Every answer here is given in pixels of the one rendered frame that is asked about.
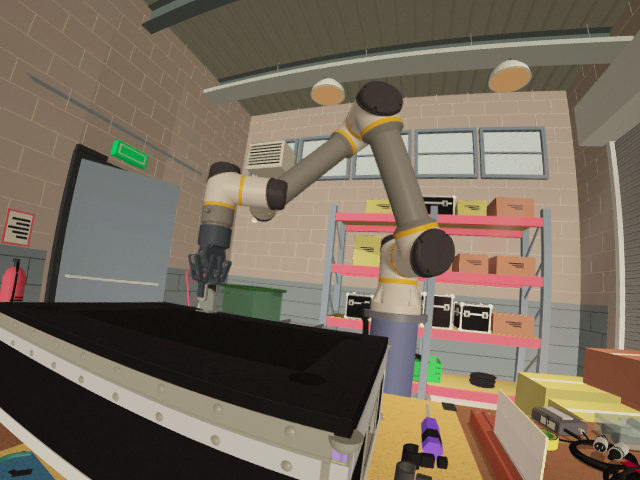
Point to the grey roller door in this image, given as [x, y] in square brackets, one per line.
[626, 240]

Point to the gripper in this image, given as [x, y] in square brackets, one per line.
[214, 236]

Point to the red fire extinguisher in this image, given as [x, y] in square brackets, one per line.
[12, 284]

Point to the black mixer coffin body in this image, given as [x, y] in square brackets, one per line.
[150, 430]

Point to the white dome ceiling lamp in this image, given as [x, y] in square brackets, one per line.
[509, 76]
[327, 92]

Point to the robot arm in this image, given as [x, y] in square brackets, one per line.
[397, 210]

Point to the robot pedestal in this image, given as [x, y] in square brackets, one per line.
[397, 350]

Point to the grey electronic device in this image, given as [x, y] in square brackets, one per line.
[557, 420]

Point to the large brown cardboard box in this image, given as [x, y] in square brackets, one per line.
[614, 367]

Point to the grey latch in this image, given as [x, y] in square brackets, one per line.
[208, 300]

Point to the large yellow cardboard box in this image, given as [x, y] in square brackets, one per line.
[565, 395]

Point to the green crate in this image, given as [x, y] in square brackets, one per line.
[429, 370]

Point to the pink and grey shelf unit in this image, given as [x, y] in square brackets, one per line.
[500, 280]

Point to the red card rack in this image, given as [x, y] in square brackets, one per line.
[482, 432]

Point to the black coffin lid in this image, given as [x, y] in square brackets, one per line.
[190, 350]

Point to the blue mat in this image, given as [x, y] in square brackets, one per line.
[22, 466]

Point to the red framed wall notice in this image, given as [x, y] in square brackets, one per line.
[19, 227]

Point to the purple screwdriver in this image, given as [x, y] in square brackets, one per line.
[431, 435]

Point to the grey framed window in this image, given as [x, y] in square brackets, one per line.
[445, 153]
[513, 152]
[320, 155]
[372, 165]

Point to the green bin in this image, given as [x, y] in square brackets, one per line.
[252, 300]

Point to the clear plastic box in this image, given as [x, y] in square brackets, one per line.
[619, 425]

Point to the black flight case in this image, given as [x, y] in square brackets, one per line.
[442, 311]
[475, 318]
[357, 305]
[441, 204]

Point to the white blank panel card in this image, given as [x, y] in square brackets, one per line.
[520, 435]

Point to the green exit sign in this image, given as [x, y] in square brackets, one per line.
[129, 154]

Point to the beige wall vent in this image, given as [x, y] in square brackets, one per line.
[270, 154]

